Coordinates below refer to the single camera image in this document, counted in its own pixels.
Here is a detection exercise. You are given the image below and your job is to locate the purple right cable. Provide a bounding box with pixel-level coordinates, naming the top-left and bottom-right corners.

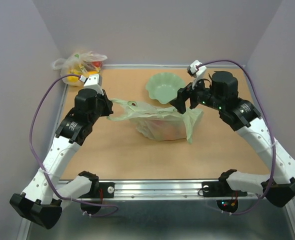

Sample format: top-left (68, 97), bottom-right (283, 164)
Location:
top-left (199, 59), bottom-right (279, 216)

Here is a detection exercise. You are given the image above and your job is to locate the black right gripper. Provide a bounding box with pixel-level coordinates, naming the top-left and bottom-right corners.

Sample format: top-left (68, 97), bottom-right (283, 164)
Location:
top-left (169, 73), bottom-right (225, 114)

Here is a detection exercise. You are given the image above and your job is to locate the purple cable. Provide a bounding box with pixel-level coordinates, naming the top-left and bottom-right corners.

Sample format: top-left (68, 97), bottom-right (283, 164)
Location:
top-left (29, 74), bottom-right (119, 218)
top-left (199, 59), bottom-right (279, 216)

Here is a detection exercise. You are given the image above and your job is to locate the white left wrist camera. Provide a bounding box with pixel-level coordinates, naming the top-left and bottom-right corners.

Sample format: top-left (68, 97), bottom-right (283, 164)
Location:
top-left (79, 73), bottom-right (104, 95)

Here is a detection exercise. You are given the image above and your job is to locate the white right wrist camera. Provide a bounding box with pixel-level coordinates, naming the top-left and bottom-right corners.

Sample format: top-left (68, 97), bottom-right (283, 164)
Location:
top-left (187, 60), bottom-right (207, 89)

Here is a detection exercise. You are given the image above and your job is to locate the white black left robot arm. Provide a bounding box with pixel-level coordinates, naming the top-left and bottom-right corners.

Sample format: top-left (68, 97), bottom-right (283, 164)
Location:
top-left (9, 88), bottom-right (113, 229)

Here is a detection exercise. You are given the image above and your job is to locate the green avocado print plastic bag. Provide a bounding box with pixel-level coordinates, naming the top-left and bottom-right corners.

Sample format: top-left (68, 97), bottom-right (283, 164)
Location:
top-left (107, 98), bottom-right (204, 144)

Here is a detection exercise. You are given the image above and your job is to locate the clear plastic bag of fruit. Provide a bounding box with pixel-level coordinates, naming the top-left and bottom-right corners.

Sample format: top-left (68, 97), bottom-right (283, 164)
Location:
top-left (51, 51), bottom-right (108, 77)

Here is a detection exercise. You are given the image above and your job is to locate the aluminium mounting rail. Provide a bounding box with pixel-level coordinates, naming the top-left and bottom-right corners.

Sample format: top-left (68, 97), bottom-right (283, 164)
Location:
top-left (57, 178), bottom-right (263, 201)

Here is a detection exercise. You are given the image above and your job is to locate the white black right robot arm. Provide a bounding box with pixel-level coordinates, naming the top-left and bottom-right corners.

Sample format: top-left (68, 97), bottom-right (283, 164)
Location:
top-left (170, 71), bottom-right (295, 208)

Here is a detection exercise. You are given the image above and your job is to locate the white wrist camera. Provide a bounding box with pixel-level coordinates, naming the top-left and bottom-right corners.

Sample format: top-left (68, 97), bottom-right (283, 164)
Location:
top-left (187, 60), bottom-right (207, 89)
top-left (79, 73), bottom-right (104, 95)

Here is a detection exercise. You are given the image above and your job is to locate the green scalloped bowl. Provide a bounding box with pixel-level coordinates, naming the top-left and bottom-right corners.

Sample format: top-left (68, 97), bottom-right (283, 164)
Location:
top-left (145, 72), bottom-right (186, 105)

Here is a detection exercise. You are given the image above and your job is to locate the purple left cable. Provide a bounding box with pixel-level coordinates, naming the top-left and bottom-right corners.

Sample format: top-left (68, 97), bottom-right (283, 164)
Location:
top-left (29, 74), bottom-right (119, 218)

